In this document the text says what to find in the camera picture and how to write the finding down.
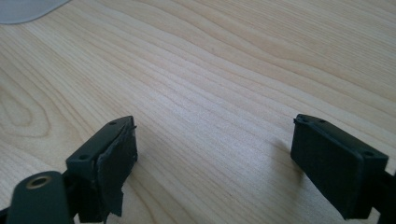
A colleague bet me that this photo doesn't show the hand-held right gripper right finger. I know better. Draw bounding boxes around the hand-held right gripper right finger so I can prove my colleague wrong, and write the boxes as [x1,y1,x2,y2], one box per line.
[290,113,389,220]

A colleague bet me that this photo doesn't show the translucent white plastic sheet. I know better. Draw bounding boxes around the translucent white plastic sheet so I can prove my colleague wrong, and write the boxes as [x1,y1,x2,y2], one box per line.
[0,0,72,25]

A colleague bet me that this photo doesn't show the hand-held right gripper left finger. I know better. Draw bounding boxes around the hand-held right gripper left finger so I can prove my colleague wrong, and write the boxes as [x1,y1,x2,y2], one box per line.
[65,115,138,224]

